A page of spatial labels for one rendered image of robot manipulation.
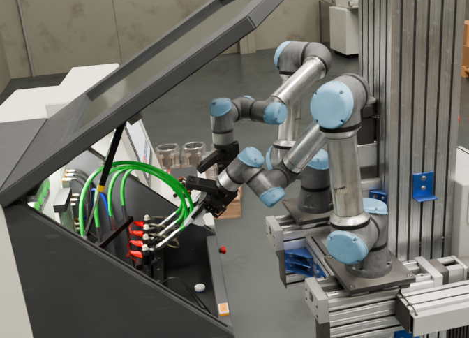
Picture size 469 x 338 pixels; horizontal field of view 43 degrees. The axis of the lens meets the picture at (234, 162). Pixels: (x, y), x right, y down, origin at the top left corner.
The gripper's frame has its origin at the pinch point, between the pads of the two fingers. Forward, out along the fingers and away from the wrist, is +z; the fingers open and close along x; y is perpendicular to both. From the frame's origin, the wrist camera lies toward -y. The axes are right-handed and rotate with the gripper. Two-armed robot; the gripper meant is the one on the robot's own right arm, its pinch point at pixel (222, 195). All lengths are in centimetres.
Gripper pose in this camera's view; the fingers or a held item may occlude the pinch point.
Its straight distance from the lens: 213.9
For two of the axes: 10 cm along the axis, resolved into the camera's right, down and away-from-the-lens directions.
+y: 9.9, -1.1, 0.8
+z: 0.8, 9.3, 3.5
